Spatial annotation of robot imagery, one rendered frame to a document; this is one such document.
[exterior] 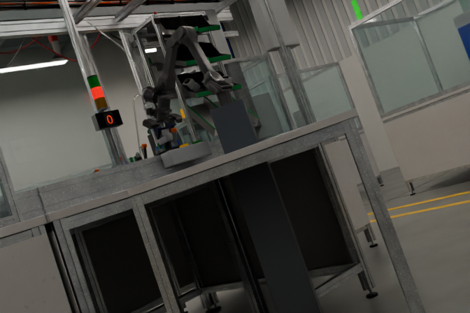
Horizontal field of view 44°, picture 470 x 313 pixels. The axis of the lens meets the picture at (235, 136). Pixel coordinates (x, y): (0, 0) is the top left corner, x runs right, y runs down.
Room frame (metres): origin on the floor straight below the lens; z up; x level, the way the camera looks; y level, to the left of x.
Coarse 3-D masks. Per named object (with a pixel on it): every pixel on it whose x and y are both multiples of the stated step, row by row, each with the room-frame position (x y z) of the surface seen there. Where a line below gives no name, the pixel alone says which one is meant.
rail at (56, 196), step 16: (144, 160) 2.29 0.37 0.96; (160, 160) 2.34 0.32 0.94; (208, 160) 2.51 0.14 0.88; (80, 176) 2.09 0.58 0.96; (96, 176) 2.13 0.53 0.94; (112, 176) 2.17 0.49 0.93; (128, 176) 2.22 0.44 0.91; (144, 176) 2.27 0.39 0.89; (160, 176) 2.32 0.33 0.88; (48, 192) 2.00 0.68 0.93; (64, 192) 2.04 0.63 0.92; (80, 192) 2.08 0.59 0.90; (96, 192) 2.12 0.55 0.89; (112, 192) 2.16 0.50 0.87; (48, 208) 1.98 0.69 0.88
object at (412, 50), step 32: (416, 0) 5.74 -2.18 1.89; (448, 0) 5.51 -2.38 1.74; (384, 32) 6.11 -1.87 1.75; (416, 32) 5.84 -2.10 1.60; (448, 32) 5.60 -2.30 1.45; (384, 64) 6.22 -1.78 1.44; (416, 64) 5.94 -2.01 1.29; (448, 64) 5.69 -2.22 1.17; (384, 96) 6.33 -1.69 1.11; (416, 96) 6.05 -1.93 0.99
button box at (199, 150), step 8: (200, 144) 2.40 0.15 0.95; (208, 144) 2.43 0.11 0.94; (168, 152) 2.30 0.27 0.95; (176, 152) 2.31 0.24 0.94; (184, 152) 2.34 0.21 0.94; (192, 152) 2.36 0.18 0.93; (200, 152) 2.39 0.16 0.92; (208, 152) 2.42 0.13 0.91; (168, 160) 2.31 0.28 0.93; (176, 160) 2.30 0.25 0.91; (184, 160) 2.33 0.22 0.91; (192, 160) 2.42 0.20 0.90
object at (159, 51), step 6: (156, 48) 2.87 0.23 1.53; (180, 48) 2.93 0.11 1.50; (186, 48) 2.89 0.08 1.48; (162, 54) 2.84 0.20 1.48; (180, 54) 2.95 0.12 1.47; (186, 54) 2.90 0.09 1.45; (162, 60) 2.86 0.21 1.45; (180, 60) 2.87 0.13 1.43; (186, 60) 2.86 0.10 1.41; (192, 60) 2.70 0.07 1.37
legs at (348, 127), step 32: (352, 128) 2.05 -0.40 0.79; (256, 160) 2.09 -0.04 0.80; (160, 192) 2.13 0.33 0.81; (256, 192) 2.29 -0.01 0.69; (256, 224) 2.29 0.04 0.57; (288, 224) 2.28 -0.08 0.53; (384, 224) 2.05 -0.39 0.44; (160, 256) 2.13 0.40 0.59; (288, 256) 2.29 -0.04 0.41; (160, 288) 2.13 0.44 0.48; (288, 288) 2.29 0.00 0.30; (416, 288) 2.05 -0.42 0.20
